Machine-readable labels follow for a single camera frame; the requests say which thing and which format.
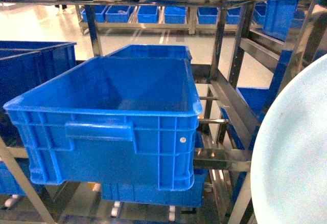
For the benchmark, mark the stainless steel shelf rack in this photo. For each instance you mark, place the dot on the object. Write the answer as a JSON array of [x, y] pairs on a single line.
[[229, 125]]

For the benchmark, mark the light blue oval tray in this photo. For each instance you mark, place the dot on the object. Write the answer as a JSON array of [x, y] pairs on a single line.
[[288, 166]]

